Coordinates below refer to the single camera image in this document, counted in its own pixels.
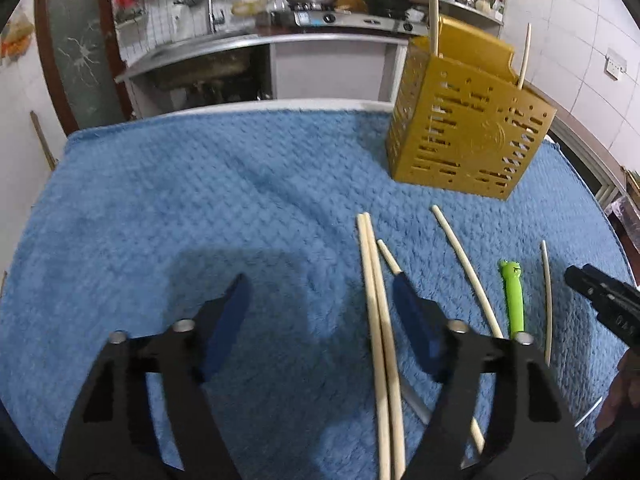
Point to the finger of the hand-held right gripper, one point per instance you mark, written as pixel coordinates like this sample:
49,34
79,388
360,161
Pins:
605,300

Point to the blue fleece blanket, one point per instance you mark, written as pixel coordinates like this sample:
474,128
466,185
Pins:
200,200

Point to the black wok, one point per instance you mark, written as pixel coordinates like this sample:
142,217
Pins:
390,4

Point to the gas stove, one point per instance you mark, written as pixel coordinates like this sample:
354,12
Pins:
340,19

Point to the white wall socket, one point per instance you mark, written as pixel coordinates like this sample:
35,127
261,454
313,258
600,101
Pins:
616,63

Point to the yellow plastic bag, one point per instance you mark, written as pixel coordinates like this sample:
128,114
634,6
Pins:
250,6

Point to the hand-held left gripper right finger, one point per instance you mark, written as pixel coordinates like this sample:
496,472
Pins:
417,322

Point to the glass door cabinet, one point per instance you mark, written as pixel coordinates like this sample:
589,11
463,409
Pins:
585,155

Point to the steel sink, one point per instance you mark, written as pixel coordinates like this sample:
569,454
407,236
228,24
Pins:
200,62

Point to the bag of oranges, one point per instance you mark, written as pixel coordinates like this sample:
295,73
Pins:
17,37

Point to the yellow plastic utensil holder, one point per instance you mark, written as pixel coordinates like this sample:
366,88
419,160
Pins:
465,135

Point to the silver metal utensil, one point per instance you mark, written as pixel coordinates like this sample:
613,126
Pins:
415,400

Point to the steel faucet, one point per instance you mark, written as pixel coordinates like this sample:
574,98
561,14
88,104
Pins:
212,10

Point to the person's right hand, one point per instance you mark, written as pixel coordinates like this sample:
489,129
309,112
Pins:
625,390

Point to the pale wooden chopstick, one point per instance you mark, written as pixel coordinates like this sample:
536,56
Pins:
381,320
370,320
434,10
390,257
547,300
524,55
465,265

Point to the brown framed glass door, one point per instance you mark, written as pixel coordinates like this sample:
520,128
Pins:
82,50

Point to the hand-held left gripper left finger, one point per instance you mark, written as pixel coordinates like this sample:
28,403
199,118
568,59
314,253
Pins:
227,320

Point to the kitchen counter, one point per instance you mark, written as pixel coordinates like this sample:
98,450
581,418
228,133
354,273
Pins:
300,40

